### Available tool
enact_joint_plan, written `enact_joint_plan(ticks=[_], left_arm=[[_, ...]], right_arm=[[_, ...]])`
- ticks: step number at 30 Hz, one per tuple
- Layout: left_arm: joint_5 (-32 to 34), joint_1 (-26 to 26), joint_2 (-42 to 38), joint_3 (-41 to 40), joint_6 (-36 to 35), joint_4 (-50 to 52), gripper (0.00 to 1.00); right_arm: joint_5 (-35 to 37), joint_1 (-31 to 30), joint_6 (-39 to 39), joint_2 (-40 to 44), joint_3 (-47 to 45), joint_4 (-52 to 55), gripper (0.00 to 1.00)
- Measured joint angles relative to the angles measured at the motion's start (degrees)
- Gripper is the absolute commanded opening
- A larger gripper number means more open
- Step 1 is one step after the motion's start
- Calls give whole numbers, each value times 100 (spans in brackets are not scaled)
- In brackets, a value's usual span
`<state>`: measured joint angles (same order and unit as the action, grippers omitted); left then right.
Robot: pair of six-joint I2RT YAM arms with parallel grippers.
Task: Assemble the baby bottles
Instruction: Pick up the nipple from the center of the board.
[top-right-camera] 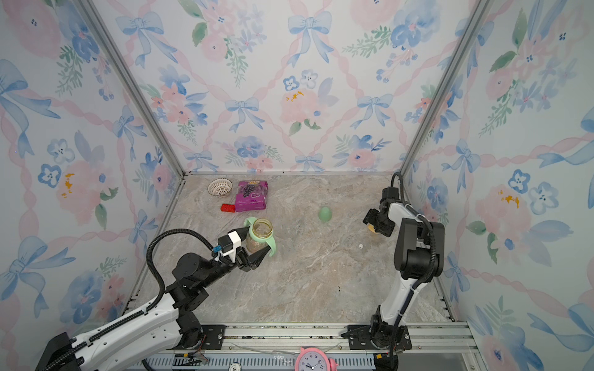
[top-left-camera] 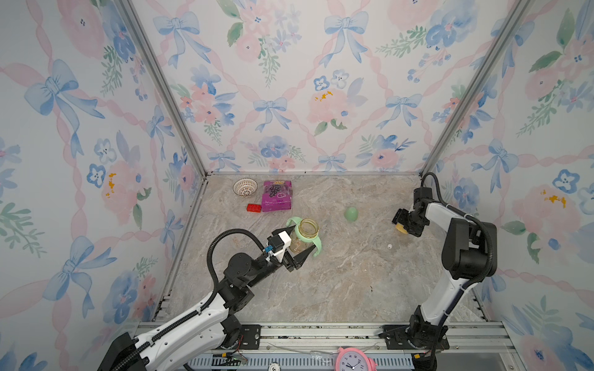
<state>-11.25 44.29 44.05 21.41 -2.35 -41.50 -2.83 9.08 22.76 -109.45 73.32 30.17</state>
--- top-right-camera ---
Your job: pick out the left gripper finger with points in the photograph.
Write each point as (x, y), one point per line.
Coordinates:
(254, 260)
(242, 232)

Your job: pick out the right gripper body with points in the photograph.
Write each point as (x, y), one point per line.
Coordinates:
(386, 228)

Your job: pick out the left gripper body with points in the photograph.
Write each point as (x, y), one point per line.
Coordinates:
(220, 267)

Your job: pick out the yellow bottle lid with straw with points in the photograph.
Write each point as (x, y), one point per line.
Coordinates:
(370, 228)

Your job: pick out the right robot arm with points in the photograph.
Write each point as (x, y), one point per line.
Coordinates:
(418, 258)

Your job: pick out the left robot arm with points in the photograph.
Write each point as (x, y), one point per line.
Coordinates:
(166, 321)

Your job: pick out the red toy brick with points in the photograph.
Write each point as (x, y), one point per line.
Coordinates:
(228, 208)

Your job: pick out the purple snack box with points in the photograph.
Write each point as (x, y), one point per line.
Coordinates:
(251, 196)

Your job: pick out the green bottle cap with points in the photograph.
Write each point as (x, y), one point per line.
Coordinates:
(325, 214)

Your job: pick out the patterned white bowl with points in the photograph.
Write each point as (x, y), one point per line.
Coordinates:
(220, 187)

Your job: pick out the pink alarm clock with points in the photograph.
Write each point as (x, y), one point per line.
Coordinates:
(313, 359)

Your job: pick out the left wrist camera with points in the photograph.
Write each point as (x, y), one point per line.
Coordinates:
(227, 246)

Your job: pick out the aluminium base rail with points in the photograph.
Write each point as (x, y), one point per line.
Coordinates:
(279, 346)

